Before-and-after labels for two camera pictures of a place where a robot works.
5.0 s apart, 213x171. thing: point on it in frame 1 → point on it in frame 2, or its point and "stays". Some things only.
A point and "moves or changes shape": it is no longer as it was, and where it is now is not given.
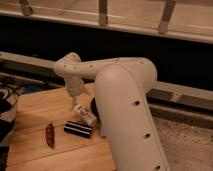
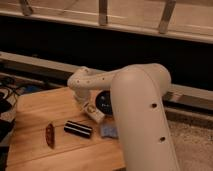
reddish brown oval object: (50, 135) stays
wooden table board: (47, 134) stays
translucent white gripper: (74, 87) → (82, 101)
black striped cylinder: (77, 128) stays
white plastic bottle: (83, 115) moves or changes shape
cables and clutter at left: (10, 92) stays
